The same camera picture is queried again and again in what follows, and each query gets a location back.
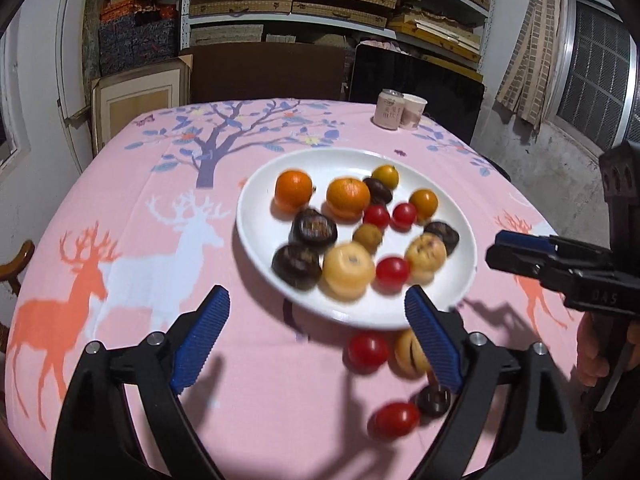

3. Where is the person's right hand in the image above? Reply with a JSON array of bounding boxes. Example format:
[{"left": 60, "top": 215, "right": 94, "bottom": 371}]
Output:
[{"left": 576, "top": 312, "right": 613, "bottom": 388}]

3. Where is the small greenish orange tangerine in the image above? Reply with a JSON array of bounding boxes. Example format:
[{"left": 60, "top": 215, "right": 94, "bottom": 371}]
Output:
[{"left": 371, "top": 165, "right": 400, "bottom": 190}]

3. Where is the white paper cup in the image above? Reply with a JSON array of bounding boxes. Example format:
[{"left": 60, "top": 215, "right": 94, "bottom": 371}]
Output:
[{"left": 398, "top": 94, "right": 428, "bottom": 132}]

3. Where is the pink drink can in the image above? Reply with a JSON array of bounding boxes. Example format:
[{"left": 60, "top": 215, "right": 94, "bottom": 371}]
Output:
[{"left": 372, "top": 89, "right": 405, "bottom": 131}]

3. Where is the dark purple plum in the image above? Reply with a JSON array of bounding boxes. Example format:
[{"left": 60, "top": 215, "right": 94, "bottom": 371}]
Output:
[{"left": 362, "top": 177, "right": 393, "bottom": 207}]

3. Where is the framed picture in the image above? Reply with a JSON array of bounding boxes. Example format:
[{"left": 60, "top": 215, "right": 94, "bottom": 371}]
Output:
[{"left": 91, "top": 57, "right": 193, "bottom": 158}]

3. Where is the red cherry tomato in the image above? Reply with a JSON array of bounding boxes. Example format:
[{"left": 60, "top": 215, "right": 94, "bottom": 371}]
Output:
[
  {"left": 375, "top": 256, "right": 412, "bottom": 291},
  {"left": 346, "top": 334, "right": 391, "bottom": 373},
  {"left": 368, "top": 402, "right": 421, "bottom": 440},
  {"left": 391, "top": 202, "right": 418, "bottom": 230},
  {"left": 362, "top": 204, "right": 392, "bottom": 228}
]

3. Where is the small brown kiwi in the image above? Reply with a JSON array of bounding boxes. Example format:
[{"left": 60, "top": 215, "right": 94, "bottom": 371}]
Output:
[{"left": 352, "top": 224, "right": 385, "bottom": 255}]

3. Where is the large orange tangerine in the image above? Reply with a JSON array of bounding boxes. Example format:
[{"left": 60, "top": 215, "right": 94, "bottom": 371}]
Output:
[
  {"left": 326, "top": 177, "right": 371, "bottom": 220},
  {"left": 274, "top": 170, "right": 314, "bottom": 211}
]

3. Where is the white oval plate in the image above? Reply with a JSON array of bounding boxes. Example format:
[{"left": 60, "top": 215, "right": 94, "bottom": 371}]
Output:
[{"left": 236, "top": 147, "right": 478, "bottom": 331}]

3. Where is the beige checked curtain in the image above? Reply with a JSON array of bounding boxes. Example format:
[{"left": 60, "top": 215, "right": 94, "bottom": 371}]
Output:
[{"left": 495, "top": 0, "right": 566, "bottom": 126}]

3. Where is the stack of blue patterned boxes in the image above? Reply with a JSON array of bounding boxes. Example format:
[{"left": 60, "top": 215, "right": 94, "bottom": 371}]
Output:
[{"left": 97, "top": 0, "right": 180, "bottom": 78}]

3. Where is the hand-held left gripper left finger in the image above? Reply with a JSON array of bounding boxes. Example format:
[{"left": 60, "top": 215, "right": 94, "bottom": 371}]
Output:
[{"left": 50, "top": 285, "right": 232, "bottom": 480}]

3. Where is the white door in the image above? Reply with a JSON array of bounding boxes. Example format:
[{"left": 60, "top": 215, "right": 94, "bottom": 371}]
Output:
[{"left": 54, "top": 0, "right": 97, "bottom": 176}]

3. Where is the yellow striped pepino melon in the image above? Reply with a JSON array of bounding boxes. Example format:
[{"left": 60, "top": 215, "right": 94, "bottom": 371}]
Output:
[
  {"left": 404, "top": 233, "right": 448, "bottom": 283},
  {"left": 393, "top": 329, "right": 431, "bottom": 378}
]

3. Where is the large dark purple mangosteen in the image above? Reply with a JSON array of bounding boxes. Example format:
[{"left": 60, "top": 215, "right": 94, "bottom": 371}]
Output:
[
  {"left": 271, "top": 244, "right": 323, "bottom": 291},
  {"left": 291, "top": 208, "right": 337, "bottom": 247}
]

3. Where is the pink deer print tablecloth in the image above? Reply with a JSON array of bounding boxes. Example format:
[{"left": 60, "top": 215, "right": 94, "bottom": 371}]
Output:
[{"left": 0, "top": 97, "right": 591, "bottom": 480}]

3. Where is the round yellow-orange fruit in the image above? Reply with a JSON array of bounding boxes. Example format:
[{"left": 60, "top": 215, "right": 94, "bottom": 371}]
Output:
[{"left": 321, "top": 242, "right": 376, "bottom": 301}]

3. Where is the white metal shelf rack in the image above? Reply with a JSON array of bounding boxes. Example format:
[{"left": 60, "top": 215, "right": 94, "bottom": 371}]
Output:
[{"left": 97, "top": 0, "right": 498, "bottom": 86}]

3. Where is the brown cardboard sheet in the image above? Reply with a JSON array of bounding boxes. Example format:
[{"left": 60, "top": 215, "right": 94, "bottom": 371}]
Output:
[{"left": 180, "top": 44, "right": 351, "bottom": 106}]

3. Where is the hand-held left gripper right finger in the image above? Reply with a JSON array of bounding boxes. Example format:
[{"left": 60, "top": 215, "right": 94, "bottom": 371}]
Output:
[{"left": 402, "top": 285, "right": 583, "bottom": 480}]

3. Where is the wooden chair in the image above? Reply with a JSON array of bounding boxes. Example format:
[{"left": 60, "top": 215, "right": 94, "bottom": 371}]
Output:
[{"left": 0, "top": 240, "right": 36, "bottom": 297}]

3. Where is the window with mesh grille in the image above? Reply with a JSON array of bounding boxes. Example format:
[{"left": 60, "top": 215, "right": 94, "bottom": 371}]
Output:
[{"left": 545, "top": 0, "right": 640, "bottom": 156}]

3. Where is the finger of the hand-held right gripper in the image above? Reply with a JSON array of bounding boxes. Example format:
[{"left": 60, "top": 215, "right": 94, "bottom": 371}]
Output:
[
  {"left": 497, "top": 231, "right": 613, "bottom": 271},
  {"left": 486, "top": 245, "right": 633, "bottom": 313}
]

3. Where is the black panel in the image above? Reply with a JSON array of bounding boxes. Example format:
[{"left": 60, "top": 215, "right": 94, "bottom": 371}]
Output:
[{"left": 347, "top": 42, "right": 486, "bottom": 146}]

